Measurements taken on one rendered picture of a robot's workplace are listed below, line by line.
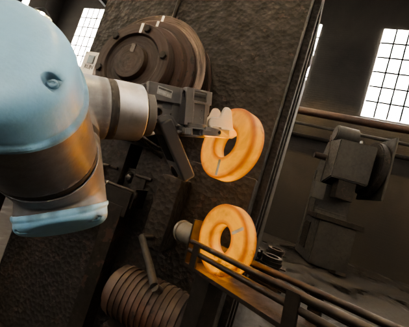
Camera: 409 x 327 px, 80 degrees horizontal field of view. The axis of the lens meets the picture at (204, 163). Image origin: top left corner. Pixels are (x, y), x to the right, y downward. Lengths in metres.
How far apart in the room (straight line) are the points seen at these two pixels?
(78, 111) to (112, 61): 0.78
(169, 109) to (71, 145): 0.26
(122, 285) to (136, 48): 0.70
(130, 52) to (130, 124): 0.56
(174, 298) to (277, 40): 0.92
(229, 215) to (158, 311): 0.28
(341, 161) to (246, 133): 4.47
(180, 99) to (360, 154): 4.72
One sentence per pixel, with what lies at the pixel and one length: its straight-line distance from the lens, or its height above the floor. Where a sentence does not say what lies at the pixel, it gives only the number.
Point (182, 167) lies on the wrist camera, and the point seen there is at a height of 0.83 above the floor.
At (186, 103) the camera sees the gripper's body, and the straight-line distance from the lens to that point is 0.41.
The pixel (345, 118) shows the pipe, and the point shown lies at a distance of 6.56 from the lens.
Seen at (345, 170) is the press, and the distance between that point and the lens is 4.92.
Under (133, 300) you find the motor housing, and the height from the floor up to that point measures 0.49.
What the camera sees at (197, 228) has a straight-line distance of 0.61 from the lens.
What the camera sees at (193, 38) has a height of 1.27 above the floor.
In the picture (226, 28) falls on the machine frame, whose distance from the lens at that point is 1.13.
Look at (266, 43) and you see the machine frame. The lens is 1.05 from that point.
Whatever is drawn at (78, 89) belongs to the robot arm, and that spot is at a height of 0.85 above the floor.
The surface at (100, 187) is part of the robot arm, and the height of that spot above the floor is 0.77.
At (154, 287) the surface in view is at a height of 0.55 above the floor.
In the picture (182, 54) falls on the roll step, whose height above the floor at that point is 1.19.
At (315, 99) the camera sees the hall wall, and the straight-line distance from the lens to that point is 7.44.
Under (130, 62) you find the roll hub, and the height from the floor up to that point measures 1.11.
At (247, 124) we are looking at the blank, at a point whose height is 0.94.
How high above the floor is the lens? 0.82
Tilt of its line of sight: 4 degrees up
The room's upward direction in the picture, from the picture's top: 18 degrees clockwise
